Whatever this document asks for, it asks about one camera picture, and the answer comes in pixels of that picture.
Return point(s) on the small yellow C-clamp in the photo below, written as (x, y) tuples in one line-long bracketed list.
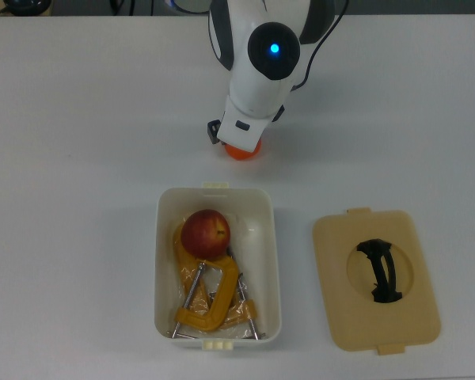
[(226, 285)]

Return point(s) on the beige container lid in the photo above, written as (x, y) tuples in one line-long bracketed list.
[(340, 277)]

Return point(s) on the orange fruit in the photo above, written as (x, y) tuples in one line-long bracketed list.
[(243, 154)]

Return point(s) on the dark round background object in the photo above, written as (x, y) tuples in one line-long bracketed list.
[(25, 6)]

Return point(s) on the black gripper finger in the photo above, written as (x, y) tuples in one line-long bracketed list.
[(212, 132), (278, 114)]

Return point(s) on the white plastic container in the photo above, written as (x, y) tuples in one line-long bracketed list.
[(164, 277)]

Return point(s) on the large yellow C-clamp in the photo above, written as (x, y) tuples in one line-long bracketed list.
[(178, 253)]

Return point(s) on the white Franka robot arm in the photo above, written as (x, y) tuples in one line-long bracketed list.
[(253, 87)]

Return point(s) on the red apple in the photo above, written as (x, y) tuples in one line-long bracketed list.
[(206, 233)]

